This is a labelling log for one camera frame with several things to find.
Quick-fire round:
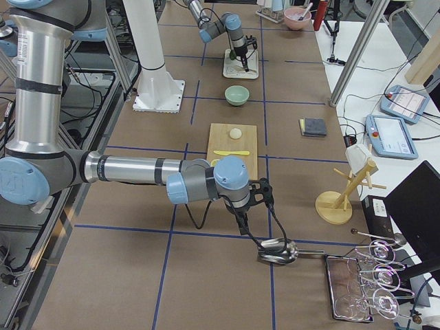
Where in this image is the aluminium frame post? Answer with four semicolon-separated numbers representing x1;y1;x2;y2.
329;0;390;107

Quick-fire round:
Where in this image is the black box device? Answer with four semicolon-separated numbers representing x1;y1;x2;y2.
362;195;395;244

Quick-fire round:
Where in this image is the wire glass rack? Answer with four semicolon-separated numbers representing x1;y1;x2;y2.
341;238;415;320

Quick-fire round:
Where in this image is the yellow plastic knife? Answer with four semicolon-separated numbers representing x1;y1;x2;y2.
213;150;250;156

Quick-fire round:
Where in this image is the black monitor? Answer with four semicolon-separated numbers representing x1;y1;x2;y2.
384;160;439;282

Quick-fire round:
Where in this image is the steel tube with black cap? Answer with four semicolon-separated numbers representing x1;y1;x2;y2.
298;2;313;21

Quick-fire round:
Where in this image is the wooden cutting board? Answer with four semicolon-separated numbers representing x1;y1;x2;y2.
206;123;259;180

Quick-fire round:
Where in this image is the wooden mug tree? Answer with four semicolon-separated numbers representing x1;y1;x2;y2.
315;158;386;225

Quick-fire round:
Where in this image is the red cylinder bottle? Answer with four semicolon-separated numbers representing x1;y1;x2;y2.
313;0;328;31

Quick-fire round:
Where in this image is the white camera pillar stand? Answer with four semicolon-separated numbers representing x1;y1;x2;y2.
123;0;185;113

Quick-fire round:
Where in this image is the blue teach pendant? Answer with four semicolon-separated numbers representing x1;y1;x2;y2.
365;115;419;160
380;85;430;124

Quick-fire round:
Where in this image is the white steamed bun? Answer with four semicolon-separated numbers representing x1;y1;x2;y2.
229;128;243;140

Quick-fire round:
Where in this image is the green avocado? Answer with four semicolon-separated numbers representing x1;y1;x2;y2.
229;49;237;61

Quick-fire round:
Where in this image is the green ceramic bowl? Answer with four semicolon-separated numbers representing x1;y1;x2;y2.
224;85;250;107

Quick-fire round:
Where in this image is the pink bowl with ice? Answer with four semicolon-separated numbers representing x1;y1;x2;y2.
283;7;311;30

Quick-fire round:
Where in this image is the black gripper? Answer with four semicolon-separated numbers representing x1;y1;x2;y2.
234;35;257;72
223;177;274;235

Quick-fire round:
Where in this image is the grey folded cloth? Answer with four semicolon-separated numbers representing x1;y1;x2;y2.
298;118;327;138

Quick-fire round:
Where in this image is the white bear tray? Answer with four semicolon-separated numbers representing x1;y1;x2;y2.
223;49;259;80

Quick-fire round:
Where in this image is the metal scoop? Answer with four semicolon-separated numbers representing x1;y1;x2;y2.
258;238;325;265

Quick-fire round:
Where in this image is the black tripod stick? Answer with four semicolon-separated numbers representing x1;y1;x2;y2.
324;0;346;66

